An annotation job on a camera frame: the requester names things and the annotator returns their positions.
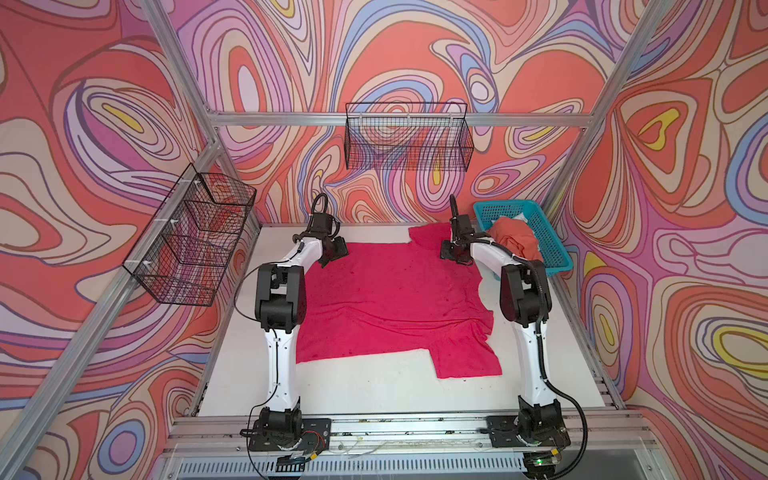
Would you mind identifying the magenta t shirt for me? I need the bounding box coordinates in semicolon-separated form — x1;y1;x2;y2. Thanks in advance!
296;223;502;379

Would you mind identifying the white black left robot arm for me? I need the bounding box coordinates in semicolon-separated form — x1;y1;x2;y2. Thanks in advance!
241;193;348;452

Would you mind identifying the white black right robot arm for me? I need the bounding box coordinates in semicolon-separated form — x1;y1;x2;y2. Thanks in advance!
440;196;589;479

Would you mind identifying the coral red t shirt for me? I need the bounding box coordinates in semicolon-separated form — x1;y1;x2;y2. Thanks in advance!
488;217;543;261

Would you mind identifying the teal plastic basket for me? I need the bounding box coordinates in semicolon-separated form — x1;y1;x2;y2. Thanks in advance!
473;200;573;277

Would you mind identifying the aluminium horizontal back bar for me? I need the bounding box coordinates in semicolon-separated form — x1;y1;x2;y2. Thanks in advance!
207;112;596;128

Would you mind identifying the black wire basket back wall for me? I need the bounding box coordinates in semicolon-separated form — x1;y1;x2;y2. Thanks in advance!
343;101;475;172

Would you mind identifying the black wire basket wall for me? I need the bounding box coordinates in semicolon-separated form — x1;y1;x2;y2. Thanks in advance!
343;101;475;172
123;166;256;307

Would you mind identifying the black wire basket left wall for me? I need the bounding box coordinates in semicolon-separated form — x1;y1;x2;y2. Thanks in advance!
123;166;256;307

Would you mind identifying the aluminium frame corner post left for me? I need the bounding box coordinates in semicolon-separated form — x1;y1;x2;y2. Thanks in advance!
140;0;265;229

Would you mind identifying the aluminium frame corner post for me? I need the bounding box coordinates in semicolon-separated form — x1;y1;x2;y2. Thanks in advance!
542;0;671;218
140;0;265;229

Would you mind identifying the aluminium frame corner post right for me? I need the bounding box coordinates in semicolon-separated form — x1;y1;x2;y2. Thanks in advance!
542;0;671;218

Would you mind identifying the aluminium left wall bar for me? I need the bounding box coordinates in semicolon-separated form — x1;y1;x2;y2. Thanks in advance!
1;140;221;479

